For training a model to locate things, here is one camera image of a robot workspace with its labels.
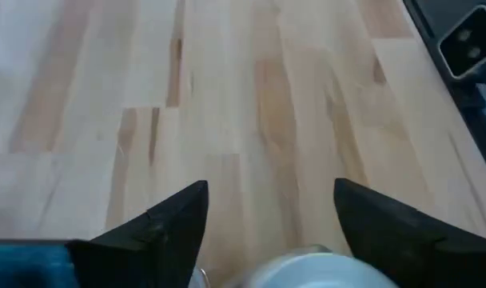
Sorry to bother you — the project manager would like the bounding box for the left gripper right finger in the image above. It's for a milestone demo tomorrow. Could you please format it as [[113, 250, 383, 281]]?
[[333, 178, 486, 288]]

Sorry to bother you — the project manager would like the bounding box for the silver-edged black bracket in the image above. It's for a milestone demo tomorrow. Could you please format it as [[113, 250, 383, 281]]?
[[437, 4, 486, 80]]

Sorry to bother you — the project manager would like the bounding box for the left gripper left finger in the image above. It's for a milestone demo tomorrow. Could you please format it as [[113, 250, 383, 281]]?
[[0, 180, 209, 288]]

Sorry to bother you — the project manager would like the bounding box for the white-lid bagel seasoning jar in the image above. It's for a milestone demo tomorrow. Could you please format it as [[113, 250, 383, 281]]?
[[222, 244, 400, 288]]

